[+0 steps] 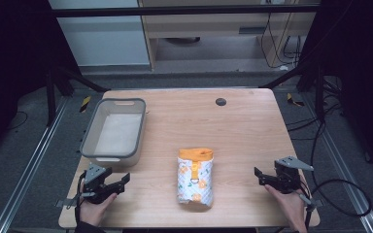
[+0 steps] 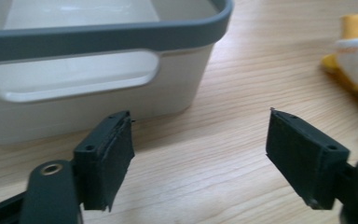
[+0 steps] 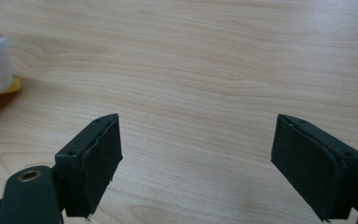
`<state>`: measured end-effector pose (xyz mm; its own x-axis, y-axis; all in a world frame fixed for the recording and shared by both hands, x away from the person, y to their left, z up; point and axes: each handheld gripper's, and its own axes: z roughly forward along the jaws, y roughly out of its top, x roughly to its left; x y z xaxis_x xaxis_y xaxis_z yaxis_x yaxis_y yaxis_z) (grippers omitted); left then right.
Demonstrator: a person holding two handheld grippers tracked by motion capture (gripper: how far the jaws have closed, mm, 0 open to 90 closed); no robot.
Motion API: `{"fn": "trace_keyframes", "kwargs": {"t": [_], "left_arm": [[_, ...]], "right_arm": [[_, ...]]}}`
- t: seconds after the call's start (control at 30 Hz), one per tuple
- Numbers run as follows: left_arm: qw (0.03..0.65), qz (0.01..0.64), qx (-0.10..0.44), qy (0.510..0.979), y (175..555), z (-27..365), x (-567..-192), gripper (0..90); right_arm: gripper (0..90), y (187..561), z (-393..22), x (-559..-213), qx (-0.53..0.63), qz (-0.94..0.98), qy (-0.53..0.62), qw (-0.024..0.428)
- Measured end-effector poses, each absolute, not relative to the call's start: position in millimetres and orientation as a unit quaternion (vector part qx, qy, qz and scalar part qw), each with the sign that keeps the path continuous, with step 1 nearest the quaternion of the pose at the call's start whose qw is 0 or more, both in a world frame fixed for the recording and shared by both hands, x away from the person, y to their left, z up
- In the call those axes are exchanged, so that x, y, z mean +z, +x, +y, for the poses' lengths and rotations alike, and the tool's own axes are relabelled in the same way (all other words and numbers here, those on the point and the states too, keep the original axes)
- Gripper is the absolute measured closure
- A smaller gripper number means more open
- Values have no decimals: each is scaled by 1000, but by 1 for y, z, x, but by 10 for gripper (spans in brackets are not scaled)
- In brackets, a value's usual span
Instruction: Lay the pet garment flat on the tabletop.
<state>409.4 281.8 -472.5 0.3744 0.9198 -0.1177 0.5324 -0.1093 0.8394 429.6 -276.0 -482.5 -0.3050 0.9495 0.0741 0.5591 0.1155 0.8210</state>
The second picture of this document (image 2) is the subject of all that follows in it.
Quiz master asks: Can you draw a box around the yellow cloth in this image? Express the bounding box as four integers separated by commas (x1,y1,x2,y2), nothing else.
320,7,358,120

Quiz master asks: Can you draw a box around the white basket with grey rim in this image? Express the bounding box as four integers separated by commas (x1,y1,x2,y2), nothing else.
0,0,234,146

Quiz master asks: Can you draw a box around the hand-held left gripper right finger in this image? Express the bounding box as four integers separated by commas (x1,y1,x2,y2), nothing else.
265,107,351,211

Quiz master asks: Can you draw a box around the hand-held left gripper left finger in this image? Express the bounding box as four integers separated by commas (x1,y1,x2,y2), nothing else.
73,110,136,213

